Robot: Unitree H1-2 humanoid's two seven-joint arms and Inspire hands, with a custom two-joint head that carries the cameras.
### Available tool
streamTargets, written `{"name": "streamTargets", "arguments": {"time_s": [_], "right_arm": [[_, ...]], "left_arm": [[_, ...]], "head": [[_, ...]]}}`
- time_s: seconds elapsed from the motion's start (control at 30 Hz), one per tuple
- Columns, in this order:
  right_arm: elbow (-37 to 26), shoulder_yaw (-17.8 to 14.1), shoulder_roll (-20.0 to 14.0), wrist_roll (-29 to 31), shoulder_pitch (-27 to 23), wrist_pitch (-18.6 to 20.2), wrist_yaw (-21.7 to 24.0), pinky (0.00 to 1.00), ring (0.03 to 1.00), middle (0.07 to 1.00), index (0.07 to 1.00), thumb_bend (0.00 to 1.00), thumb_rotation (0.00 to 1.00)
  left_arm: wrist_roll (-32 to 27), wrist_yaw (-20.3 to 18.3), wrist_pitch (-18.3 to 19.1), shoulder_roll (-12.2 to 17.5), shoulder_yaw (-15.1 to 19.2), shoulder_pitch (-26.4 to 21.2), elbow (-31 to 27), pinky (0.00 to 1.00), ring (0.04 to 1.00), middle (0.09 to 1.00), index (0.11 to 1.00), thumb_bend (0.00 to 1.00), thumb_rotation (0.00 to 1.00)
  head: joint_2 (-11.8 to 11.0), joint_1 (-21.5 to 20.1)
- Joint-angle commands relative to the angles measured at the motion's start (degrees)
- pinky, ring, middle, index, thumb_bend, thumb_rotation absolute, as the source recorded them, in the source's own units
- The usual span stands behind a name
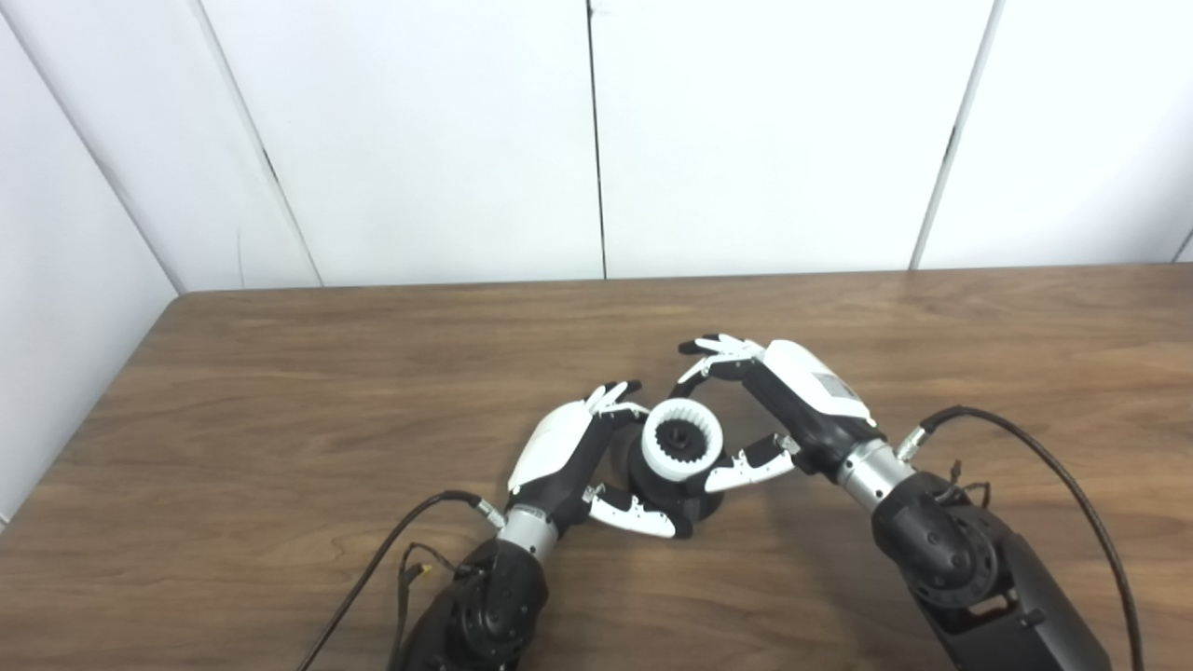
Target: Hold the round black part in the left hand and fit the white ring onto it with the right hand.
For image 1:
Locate thin arm wires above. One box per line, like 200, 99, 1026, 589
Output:
936, 459, 994, 510
395, 542, 487, 655

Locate thin left arm wires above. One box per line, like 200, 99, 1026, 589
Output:
395, 542, 487, 655

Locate white toothed plastic ring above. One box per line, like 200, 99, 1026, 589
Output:
641, 399, 725, 484

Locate thin right arm wires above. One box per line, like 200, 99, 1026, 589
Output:
936, 459, 994, 510

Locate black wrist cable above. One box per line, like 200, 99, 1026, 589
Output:
296, 490, 507, 671
895, 405, 1146, 671

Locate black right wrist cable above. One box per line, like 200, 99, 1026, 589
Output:
895, 405, 1146, 671

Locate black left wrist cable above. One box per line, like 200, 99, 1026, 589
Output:
296, 490, 507, 671

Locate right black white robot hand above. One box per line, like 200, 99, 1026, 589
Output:
671, 334, 884, 496

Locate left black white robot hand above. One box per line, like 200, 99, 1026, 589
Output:
506, 379, 695, 541

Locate round black plastic part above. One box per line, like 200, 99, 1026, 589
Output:
626, 418, 727, 524

